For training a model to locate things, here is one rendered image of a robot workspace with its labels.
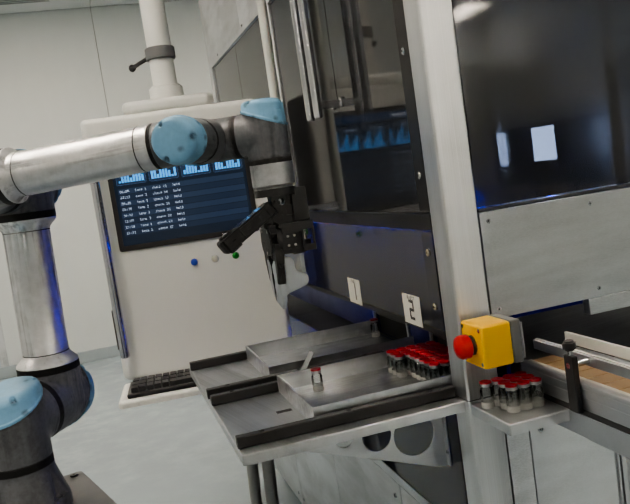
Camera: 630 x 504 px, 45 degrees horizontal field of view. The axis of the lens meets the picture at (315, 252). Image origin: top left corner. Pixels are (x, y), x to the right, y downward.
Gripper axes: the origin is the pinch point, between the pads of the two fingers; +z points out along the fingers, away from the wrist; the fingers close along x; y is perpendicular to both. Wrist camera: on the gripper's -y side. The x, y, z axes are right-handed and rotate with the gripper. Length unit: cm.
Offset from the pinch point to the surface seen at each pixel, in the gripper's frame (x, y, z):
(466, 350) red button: -20.1, 24.8, 10.0
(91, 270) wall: 544, -38, 33
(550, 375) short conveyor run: -21.9, 38.4, 16.7
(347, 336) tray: 53, 28, 21
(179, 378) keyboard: 70, -14, 27
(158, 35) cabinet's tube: 95, -3, -67
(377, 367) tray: 19.7, 23.2, 20.9
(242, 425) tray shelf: 4.1, -9.3, 21.6
